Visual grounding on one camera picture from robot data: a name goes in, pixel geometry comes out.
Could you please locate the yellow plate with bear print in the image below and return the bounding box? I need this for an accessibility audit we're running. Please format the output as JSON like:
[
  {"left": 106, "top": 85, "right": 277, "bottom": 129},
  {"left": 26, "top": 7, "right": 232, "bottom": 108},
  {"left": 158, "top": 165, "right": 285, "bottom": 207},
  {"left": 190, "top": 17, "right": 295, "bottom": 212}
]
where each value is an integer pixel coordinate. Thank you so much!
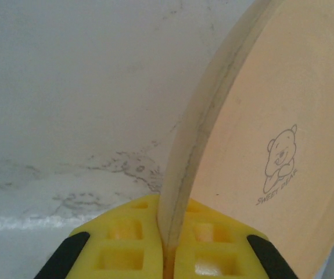
[{"left": 156, "top": 0, "right": 334, "bottom": 279}]

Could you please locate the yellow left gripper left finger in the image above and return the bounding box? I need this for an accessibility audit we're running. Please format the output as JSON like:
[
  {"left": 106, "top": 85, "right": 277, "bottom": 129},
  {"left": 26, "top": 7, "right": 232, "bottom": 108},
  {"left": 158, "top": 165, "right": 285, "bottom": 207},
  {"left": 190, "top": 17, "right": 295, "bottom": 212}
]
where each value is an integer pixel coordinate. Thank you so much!
[{"left": 40, "top": 194, "right": 167, "bottom": 279}]

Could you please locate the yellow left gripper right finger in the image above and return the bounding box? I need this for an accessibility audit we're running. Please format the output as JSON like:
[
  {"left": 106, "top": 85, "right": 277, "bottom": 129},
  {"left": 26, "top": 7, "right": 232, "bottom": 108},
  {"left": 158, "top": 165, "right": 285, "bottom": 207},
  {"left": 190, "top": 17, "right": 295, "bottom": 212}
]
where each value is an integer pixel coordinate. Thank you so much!
[{"left": 169, "top": 199, "right": 297, "bottom": 279}]

